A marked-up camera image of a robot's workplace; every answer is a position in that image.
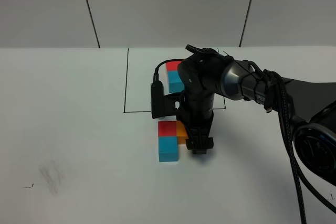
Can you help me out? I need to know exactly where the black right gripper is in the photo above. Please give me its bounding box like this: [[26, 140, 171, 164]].
[[177, 92, 214, 155]]

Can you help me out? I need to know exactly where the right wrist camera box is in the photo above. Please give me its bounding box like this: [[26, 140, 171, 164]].
[[151, 80, 183, 119]]

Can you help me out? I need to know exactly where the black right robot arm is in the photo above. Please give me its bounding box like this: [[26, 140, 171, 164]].
[[178, 45, 335, 223]]

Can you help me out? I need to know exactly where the template red cube block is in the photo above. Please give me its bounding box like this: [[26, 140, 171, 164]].
[[165, 61, 181, 72]]

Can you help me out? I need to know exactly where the black right camera cable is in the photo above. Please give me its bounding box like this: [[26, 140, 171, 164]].
[[152, 58, 187, 84]]

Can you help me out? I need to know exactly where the template blue cube block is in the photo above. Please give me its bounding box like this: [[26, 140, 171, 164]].
[[167, 70, 184, 93]]

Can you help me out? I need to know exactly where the orange cube block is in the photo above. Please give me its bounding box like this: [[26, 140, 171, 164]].
[[176, 121, 188, 145]]

